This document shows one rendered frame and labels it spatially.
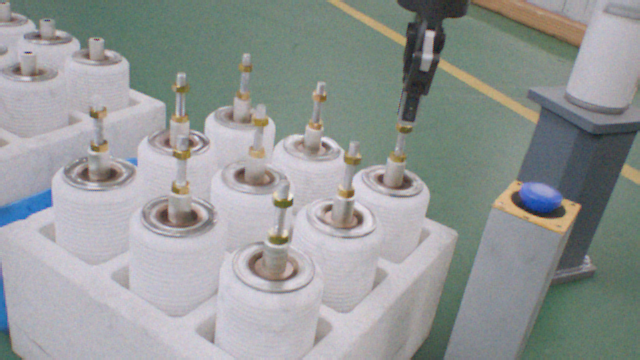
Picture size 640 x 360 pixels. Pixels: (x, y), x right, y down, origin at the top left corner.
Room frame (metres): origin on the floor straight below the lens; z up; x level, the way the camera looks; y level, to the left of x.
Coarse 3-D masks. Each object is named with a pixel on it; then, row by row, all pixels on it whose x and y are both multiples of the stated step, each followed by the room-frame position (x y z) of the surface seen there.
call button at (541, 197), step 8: (528, 184) 0.55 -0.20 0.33; (536, 184) 0.55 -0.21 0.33; (544, 184) 0.56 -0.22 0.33; (520, 192) 0.54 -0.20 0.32; (528, 192) 0.53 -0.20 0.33; (536, 192) 0.54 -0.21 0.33; (544, 192) 0.54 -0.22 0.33; (552, 192) 0.54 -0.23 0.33; (528, 200) 0.53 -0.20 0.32; (536, 200) 0.52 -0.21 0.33; (544, 200) 0.52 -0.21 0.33; (552, 200) 0.52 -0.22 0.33; (560, 200) 0.53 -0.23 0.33; (536, 208) 0.53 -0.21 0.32; (544, 208) 0.52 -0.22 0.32; (552, 208) 0.53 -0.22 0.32
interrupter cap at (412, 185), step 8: (368, 168) 0.68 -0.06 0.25; (376, 168) 0.69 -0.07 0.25; (384, 168) 0.69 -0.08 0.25; (368, 176) 0.66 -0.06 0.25; (376, 176) 0.67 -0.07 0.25; (408, 176) 0.68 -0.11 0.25; (416, 176) 0.68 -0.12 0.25; (368, 184) 0.64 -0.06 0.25; (376, 184) 0.64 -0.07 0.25; (384, 184) 0.65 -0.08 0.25; (408, 184) 0.66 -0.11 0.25; (416, 184) 0.66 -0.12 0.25; (384, 192) 0.63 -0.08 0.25; (392, 192) 0.63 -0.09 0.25; (400, 192) 0.64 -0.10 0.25; (408, 192) 0.64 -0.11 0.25; (416, 192) 0.64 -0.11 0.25
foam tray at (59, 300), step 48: (0, 240) 0.54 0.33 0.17; (48, 240) 0.54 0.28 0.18; (432, 240) 0.66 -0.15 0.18; (48, 288) 0.50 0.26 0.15; (96, 288) 0.47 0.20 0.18; (384, 288) 0.55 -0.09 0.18; (432, 288) 0.65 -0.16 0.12; (48, 336) 0.50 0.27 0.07; (96, 336) 0.46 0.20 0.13; (144, 336) 0.43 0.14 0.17; (192, 336) 0.43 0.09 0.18; (336, 336) 0.46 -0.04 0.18; (384, 336) 0.53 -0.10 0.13
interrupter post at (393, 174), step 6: (390, 162) 0.66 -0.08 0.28; (390, 168) 0.65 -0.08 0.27; (396, 168) 0.65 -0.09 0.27; (402, 168) 0.66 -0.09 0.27; (384, 174) 0.66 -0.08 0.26; (390, 174) 0.65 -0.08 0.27; (396, 174) 0.65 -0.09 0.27; (402, 174) 0.66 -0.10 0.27; (384, 180) 0.66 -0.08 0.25; (390, 180) 0.65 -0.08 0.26; (396, 180) 0.65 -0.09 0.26
